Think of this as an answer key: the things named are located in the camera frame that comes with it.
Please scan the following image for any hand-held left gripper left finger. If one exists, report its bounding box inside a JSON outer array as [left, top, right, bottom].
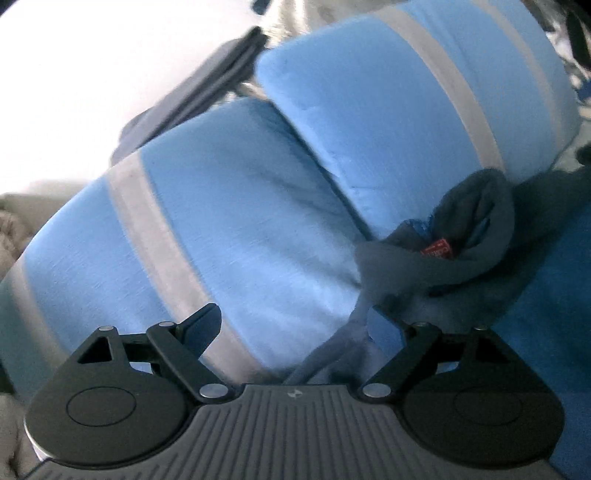
[[76, 303, 230, 403]]

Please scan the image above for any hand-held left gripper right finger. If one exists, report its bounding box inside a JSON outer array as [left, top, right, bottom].
[[361, 318, 514, 403]]

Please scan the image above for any blue fleece jacket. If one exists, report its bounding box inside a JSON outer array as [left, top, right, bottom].
[[284, 168, 591, 480]]

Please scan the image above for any blue pillow with grey stripes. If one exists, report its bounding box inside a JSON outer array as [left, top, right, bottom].
[[0, 98, 370, 386], [255, 0, 583, 241]]

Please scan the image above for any grey knit blanket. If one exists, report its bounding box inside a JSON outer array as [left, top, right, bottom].
[[0, 193, 65, 278]]

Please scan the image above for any dark blue striped cloth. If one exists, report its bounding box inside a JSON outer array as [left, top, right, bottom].
[[110, 26, 269, 160]]

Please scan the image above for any grey fuzzy blanket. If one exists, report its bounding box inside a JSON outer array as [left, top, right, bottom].
[[256, 0, 324, 35]]

